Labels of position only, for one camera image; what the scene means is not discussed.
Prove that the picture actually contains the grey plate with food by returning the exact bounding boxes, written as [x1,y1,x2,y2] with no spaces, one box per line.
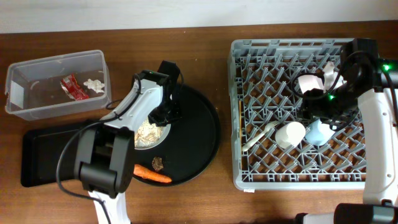
[134,118,171,150]

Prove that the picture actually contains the grey dishwasher rack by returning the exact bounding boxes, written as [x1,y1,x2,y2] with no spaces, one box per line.
[228,39,366,192]

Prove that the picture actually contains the red crumpled wrapper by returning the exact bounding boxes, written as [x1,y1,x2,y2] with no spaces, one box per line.
[60,74,89,101]

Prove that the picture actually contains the crumpled white tissue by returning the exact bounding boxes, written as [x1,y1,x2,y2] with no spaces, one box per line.
[83,79,104,93]

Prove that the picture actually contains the black rectangular tray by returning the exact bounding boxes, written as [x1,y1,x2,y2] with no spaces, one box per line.
[21,119,94,187]

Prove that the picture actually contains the wooden chopstick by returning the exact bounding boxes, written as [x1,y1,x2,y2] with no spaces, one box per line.
[238,100,242,141]

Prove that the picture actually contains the clear plastic bin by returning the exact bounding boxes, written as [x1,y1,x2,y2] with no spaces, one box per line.
[5,50,112,121]

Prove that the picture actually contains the light blue cup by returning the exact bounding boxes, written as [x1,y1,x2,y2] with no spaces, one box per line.
[305,119,335,146]

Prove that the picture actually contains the white paper cup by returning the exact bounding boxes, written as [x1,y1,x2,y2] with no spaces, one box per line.
[275,121,306,149]

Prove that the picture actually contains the round black tray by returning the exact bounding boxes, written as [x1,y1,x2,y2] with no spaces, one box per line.
[133,85,221,187]

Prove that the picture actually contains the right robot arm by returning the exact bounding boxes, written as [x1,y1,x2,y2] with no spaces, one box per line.
[294,39,397,223]

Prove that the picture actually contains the white plastic fork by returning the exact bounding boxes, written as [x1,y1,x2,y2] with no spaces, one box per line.
[242,121,279,152]

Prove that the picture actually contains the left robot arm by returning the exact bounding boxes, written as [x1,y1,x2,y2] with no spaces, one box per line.
[56,70,184,223]

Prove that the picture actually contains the orange carrot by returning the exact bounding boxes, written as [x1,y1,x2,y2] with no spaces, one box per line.
[133,164,172,184]

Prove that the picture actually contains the brown food scrap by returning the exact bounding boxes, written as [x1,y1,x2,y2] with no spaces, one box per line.
[152,157,164,172]

